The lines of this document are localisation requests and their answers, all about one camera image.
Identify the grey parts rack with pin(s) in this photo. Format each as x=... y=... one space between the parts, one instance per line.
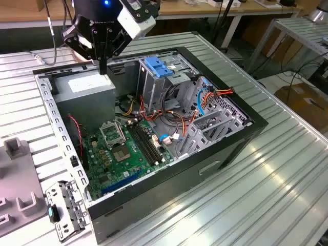
x=18 y=176

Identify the black stand pole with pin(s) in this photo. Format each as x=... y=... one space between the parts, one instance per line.
x=223 y=15

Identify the grey optical drive cage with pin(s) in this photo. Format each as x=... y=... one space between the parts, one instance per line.
x=153 y=87

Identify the small white box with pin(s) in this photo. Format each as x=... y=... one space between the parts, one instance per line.
x=214 y=2

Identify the blue drive latch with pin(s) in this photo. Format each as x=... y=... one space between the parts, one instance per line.
x=155 y=65

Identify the grey power supply unit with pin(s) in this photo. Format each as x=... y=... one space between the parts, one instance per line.
x=84 y=107

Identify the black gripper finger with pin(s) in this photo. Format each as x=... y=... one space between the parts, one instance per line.
x=77 y=38
x=120 y=41

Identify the large brown cardboard box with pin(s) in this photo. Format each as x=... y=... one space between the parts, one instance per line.
x=299 y=102

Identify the black open PC case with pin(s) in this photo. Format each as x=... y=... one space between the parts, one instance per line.
x=153 y=194

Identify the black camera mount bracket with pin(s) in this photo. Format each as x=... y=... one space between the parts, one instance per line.
x=148 y=9

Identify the silver disk bay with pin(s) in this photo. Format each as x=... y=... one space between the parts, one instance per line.
x=225 y=118

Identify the CPU socket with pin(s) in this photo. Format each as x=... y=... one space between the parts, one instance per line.
x=120 y=153

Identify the black desk device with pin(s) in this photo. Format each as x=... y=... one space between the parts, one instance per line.
x=287 y=2

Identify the green motherboard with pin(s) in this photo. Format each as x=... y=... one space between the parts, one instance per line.
x=133 y=169

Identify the black latch teal tab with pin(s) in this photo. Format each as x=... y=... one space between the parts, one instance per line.
x=55 y=214

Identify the black RAM slot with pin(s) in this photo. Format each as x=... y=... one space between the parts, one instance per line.
x=146 y=143
x=149 y=143
x=143 y=143
x=140 y=143

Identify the blue expansion slot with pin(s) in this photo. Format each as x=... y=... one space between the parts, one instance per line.
x=120 y=183

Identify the silver slot cover bracket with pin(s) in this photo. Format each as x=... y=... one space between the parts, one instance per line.
x=73 y=202

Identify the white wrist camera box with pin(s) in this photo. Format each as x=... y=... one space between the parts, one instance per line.
x=135 y=23

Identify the wooden desk white legs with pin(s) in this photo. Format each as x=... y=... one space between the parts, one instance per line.
x=194 y=9

